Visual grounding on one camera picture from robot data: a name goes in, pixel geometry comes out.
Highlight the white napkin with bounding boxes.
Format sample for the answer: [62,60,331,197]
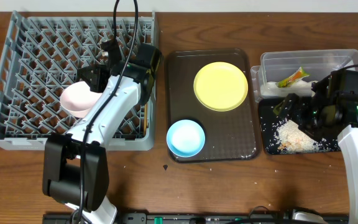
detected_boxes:
[260,80,315,98]

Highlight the dark brown serving tray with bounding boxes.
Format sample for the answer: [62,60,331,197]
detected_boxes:
[165,49,262,164]

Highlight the white pink bowl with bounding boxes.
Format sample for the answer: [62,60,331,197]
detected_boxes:
[60,81,102,118]

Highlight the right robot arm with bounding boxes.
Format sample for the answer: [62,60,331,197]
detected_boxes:
[273,65,358,223]

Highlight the black waste tray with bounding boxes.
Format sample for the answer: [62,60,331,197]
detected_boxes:
[258,98,340,155]

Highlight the light blue bowl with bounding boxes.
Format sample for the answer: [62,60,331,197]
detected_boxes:
[166,119,206,157]

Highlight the wooden chopstick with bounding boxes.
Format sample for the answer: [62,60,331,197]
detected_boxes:
[143,104,148,136]

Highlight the green orange snack wrapper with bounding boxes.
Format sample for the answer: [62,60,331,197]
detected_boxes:
[276,67,309,88]

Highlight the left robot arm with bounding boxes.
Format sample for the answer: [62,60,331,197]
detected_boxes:
[42,42,162,223]

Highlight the rice and food scraps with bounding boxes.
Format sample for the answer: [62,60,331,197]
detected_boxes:
[273,119,329,154]

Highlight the clear plastic bin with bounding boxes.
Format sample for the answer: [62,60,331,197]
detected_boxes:
[250,49,358,102]

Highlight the yellow plate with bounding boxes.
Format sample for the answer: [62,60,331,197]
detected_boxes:
[193,62,249,112]

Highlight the grey dishwasher rack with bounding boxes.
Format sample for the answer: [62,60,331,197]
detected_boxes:
[0,12,159,151]

